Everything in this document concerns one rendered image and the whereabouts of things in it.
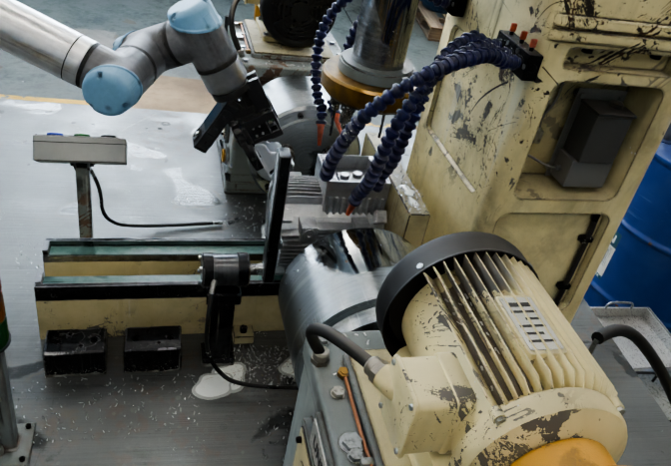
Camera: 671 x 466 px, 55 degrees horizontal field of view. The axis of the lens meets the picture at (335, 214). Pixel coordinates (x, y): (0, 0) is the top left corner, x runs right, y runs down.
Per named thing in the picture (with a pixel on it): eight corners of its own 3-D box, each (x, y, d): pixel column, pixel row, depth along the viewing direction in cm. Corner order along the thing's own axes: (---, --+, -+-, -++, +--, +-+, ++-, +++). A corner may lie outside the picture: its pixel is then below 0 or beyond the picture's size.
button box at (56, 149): (127, 165, 135) (127, 140, 135) (126, 163, 128) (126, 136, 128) (38, 163, 131) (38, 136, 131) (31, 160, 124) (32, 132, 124)
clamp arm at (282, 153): (275, 271, 116) (293, 147, 102) (277, 282, 113) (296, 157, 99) (255, 272, 115) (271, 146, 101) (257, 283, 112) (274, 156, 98)
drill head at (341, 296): (390, 304, 126) (421, 197, 112) (471, 498, 94) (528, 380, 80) (264, 308, 119) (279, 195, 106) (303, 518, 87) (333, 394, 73)
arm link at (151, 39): (92, 54, 103) (151, 35, 100) (122, 29, 112) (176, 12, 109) (117, 98, 107) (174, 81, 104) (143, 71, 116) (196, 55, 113)
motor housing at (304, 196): (351, 234, 143) (368, 160, 132) (373, 292, 127) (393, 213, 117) (261, 233, 137) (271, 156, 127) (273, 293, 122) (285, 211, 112)
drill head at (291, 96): (323, 140, 179) (337, 53, 165) (354, 216, 150) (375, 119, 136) (231, 136, 172) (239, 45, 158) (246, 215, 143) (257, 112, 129)
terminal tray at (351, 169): (369, 186, 131) (376, 155, 127) (383, 216, 122) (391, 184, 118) (312, 184, 128) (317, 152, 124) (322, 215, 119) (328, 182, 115)
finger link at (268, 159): (295, 178, 123) (276, 140, 117) (267, 191, 123) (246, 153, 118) (293, 170, 125) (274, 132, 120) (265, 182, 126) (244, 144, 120)
